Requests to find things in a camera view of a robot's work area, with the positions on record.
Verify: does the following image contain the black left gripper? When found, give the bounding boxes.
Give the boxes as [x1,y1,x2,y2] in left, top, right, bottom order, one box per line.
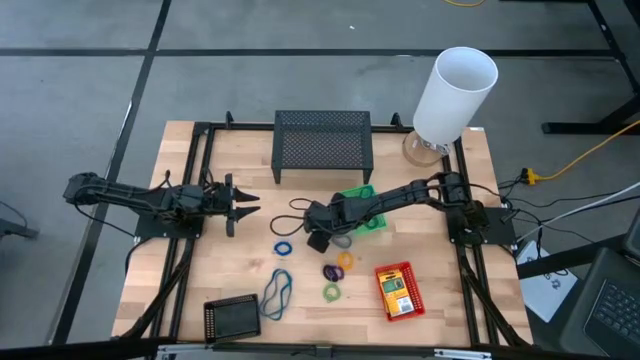
[199,173,263,238]

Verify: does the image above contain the green plastic basket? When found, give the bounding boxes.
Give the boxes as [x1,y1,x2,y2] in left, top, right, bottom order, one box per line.
[338,183,389,237]

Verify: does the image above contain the yellow coil wristband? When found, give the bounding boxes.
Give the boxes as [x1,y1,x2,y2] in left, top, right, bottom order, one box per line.
[335,250,356,272]

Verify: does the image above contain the purple coil wristband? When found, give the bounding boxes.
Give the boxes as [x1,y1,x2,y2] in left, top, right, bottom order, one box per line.
[322,263,346,283]

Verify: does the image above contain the green coil wristband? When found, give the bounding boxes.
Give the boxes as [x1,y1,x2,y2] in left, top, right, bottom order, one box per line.
[321,282,343,304]

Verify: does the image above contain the blue rubber band loop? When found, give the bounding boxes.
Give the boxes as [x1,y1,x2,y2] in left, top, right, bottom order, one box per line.
[263,268,294,322]

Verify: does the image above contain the green yellow crayon box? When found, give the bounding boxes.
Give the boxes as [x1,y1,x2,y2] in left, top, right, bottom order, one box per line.
[377,268,416,318]

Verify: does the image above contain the red plastic basket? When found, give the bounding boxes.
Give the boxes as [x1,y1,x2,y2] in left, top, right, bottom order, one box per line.
[374,260,427,323]

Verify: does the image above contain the black plastic basket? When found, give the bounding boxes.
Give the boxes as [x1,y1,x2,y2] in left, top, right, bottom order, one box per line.
[202,293,263,345]

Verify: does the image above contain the black desk edge bar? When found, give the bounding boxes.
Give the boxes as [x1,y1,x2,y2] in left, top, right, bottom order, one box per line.
[517,234,631,280]

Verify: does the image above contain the black desk stand legs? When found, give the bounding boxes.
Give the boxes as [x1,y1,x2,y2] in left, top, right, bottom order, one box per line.
[499,0,640,136]

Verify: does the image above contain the black mesh shelf riser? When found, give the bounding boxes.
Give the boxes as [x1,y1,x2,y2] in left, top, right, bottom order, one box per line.
[270,109,375,185]

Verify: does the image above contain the round wooden lamp base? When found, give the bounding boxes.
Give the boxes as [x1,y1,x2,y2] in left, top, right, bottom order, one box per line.
[401,130,451,168]

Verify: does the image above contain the black stand foot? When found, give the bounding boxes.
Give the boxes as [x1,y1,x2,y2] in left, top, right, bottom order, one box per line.
[0,199,40,240]

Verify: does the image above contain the white flat box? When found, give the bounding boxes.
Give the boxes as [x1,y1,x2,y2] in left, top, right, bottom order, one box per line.
[514,239,580,324]

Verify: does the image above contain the black laptop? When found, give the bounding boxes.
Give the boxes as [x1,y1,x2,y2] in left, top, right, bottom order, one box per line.
[558,247,640,359]

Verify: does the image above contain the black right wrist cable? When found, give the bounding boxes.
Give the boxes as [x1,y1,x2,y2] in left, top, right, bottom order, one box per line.
[269,197,315,238]

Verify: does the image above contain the black table frame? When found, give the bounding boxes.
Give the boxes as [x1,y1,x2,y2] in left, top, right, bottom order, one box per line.
[112,110,534,349]

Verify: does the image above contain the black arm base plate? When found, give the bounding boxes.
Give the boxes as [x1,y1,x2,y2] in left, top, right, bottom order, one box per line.
[133,202,205,240]
[445,203,517,246]

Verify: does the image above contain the yellow extension cable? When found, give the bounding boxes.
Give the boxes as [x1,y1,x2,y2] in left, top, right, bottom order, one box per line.
[519,119,640,185]

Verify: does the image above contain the black camera rig bar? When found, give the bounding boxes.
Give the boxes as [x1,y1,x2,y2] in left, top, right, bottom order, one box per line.
[0,337,640,360]

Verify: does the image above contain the white floor cable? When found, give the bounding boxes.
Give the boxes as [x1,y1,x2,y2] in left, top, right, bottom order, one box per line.
[514,180,640,227]

